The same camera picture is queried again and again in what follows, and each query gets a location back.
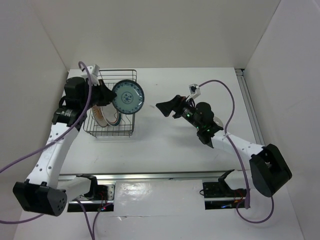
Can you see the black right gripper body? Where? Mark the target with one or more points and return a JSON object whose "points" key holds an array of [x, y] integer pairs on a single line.
{"points": [[186, 111]]}

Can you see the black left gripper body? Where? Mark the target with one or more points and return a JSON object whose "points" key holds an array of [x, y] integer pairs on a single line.
{"points": [[97, 97]]}

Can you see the orange sunburst white plate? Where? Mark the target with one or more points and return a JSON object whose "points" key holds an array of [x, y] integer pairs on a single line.
{"points": [[98, 116]]}

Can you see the green red rimmed white plate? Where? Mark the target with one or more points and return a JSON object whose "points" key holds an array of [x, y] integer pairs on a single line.
{"points": [[111, 115]]}

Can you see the blue patterned small plate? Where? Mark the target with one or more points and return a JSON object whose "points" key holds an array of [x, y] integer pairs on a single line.
{"points": [[129, 98]]}

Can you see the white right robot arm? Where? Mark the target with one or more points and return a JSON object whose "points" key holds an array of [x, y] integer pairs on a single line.
{"points": [[269, 170]]}

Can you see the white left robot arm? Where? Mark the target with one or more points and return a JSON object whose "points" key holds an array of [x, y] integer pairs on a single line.
{"points": [[39, 193]]}

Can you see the clear glass square plate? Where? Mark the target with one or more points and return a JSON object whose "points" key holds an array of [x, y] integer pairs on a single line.
{"points": [[218, 123]]}

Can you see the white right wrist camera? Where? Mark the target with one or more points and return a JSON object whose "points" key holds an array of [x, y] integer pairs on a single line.
{"points": [[194, 91]]}

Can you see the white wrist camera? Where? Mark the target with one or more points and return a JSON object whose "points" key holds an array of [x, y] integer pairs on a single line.
{"points": [[194, 91], [93, 71]]}

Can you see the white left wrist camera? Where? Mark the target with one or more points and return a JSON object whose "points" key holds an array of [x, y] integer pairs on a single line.
{"points": [[93, 71]]}

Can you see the grey wire dish rack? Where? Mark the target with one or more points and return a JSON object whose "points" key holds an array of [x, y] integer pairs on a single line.
{"points": [[125, 128]]}

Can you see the aluminium right side rail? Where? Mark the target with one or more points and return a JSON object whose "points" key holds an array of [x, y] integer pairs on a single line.
{"points": [[249, 106]]}

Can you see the aluminium rail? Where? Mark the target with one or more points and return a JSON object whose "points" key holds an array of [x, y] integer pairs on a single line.
{"points": [[157, 176], [249, 106]]}

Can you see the aluminium front rail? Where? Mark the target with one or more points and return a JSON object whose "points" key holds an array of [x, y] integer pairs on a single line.
{"points": [[157, 176]]}

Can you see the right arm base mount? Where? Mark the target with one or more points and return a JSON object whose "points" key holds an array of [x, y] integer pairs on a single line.
{"points": [[219, 196]]}

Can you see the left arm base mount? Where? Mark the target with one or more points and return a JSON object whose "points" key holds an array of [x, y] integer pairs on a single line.
{"points": [[97, 195]]}

